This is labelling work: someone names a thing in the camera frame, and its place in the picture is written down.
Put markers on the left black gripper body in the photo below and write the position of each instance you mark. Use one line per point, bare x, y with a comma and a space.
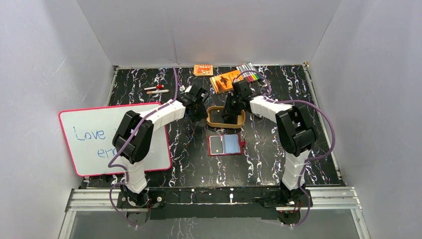
196, 107

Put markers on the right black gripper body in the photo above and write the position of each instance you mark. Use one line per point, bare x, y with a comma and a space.
233, 103

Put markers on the black credit card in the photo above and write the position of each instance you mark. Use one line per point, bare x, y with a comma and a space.
216, 146
216, 116

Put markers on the yellow oval tray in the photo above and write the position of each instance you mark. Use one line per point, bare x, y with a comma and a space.
240, 119

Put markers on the red card holder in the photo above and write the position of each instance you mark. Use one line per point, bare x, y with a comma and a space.
233, 144

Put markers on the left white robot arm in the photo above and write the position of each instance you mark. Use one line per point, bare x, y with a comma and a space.
133, 137

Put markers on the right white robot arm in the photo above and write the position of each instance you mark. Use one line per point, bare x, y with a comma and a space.
296, 131

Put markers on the small orange card box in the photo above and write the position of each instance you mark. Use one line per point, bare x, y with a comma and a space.
203, 70

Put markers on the orange book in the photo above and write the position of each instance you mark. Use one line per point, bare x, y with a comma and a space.
223, 82

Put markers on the coloured marker set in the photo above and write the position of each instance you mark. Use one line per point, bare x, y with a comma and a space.
248, 72

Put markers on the orange white marker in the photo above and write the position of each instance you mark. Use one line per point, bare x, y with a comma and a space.
157, 92

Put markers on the pink framed whiteboard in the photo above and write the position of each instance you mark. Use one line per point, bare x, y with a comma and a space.
89, 134

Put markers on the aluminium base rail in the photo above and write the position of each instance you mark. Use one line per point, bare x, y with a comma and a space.
223, 202

